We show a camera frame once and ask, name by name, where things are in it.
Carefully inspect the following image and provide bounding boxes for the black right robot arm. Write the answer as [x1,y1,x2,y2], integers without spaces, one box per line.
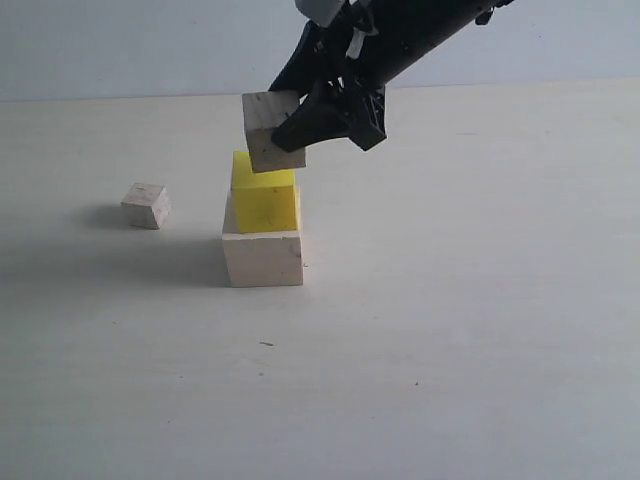
[270,0,505,152]

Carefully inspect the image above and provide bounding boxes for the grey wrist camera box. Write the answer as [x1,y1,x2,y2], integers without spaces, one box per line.
[294,0,345,28]

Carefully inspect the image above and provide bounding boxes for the small pale wooden cube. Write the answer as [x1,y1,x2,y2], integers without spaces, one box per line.
[120,183,171,230]

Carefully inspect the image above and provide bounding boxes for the large pale wooden cube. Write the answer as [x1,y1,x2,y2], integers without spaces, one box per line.
[221,192,304,288]

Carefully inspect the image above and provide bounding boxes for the yellow cube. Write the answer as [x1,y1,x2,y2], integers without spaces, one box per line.
[231,151,299,233]

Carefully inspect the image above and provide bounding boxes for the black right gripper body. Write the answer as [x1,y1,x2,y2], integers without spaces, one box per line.
[299,1,430,150]

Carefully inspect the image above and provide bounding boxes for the medium wooden cube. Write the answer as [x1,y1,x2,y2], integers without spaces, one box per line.
[241,90,306,173]

